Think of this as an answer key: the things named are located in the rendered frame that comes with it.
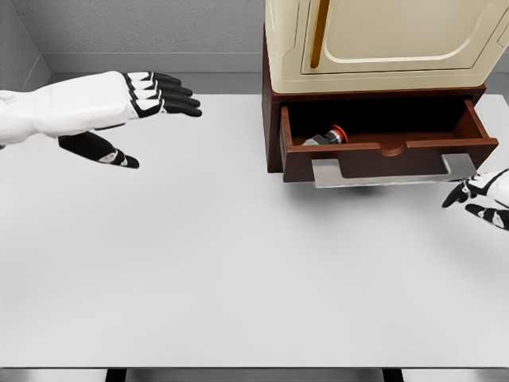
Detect brown drawer with metal handle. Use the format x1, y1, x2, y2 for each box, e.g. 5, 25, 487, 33
278, 96, 500, 189

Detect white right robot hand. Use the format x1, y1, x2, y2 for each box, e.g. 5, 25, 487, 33
441, 168, 509, 232

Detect cream cabinet with door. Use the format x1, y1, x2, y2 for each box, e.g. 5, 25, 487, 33
264, 0, 509, 96

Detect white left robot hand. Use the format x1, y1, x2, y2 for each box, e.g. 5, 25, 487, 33
38, 70, 204, 170

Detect red-capped grey push-button switch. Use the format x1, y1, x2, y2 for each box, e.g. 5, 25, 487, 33
301, 124, 350, 147

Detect gold door handle bar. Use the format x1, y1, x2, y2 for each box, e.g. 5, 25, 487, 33
309, 0, 331, 70

